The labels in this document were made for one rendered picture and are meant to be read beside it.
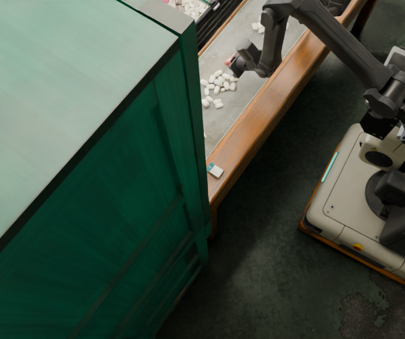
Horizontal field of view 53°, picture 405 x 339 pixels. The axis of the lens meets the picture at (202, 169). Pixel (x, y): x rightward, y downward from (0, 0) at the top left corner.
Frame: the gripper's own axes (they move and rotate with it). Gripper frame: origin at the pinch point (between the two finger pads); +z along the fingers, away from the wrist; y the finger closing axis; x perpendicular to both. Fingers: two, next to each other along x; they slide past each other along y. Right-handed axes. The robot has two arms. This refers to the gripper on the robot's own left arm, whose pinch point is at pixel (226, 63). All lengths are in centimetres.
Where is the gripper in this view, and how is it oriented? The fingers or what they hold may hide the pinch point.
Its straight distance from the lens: 167.7
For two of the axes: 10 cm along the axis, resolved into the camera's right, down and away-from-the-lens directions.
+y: -5.9, 7.7, -2.6
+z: -6.0, -1.9, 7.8
